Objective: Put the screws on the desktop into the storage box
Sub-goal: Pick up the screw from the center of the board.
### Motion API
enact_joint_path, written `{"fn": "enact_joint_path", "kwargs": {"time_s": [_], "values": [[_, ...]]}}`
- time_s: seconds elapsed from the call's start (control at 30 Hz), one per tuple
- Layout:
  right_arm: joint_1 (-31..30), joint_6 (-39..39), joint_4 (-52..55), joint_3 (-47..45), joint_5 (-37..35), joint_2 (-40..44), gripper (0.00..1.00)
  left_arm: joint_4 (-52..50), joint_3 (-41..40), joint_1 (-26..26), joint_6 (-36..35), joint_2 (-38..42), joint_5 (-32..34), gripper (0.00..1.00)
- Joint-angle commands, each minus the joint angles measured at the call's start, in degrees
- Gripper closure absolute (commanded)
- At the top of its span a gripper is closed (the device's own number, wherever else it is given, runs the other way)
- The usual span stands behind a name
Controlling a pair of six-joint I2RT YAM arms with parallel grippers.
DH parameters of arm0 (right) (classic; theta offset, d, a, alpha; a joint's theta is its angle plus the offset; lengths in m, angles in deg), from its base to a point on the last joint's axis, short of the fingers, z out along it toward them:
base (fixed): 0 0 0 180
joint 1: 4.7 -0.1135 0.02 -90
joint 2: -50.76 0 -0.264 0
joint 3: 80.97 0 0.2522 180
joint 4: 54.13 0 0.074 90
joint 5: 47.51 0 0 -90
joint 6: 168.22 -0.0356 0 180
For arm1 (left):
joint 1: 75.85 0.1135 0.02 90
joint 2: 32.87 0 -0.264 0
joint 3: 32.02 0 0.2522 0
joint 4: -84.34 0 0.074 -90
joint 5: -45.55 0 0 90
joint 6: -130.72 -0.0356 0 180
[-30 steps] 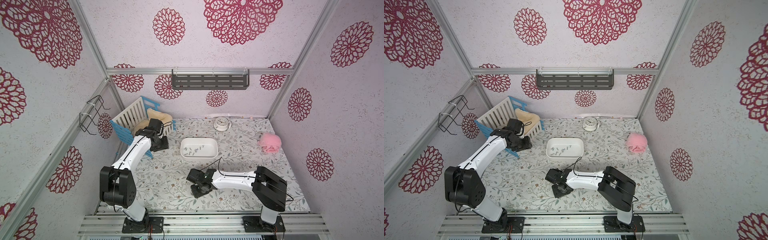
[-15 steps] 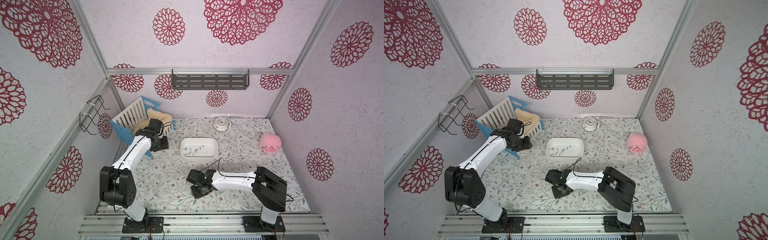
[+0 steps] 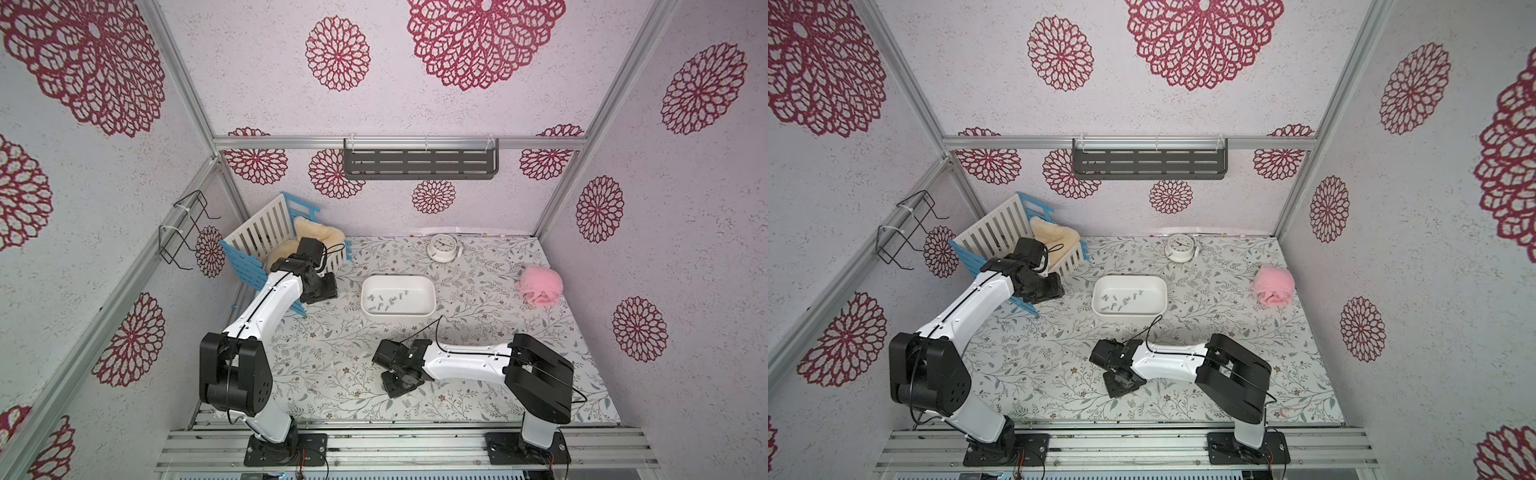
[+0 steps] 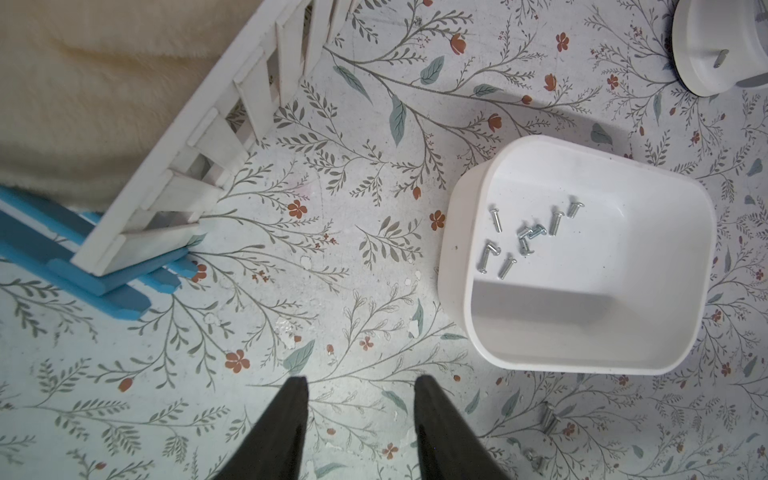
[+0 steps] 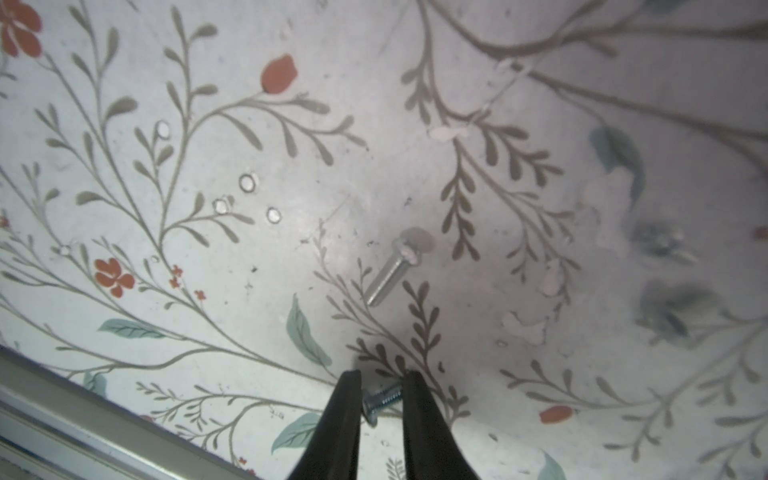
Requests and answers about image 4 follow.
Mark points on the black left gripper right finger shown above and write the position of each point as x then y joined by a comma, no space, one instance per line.
447,447

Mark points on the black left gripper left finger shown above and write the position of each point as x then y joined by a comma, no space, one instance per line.
273,448

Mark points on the silver screw in box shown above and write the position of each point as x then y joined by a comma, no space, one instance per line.
496,220
531,232
574,208
525,246
490,249
507,265
556,218

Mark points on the white storage box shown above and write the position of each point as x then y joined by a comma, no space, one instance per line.
621,288

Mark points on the silver screw on table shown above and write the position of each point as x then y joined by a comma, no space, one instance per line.
537,462
549,419

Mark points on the blue white slatted crate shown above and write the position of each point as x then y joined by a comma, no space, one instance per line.
146,232

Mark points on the cream plush cloth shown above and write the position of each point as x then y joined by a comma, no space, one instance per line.
88,87

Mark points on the white alarm clock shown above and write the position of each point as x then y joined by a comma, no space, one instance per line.
720,45

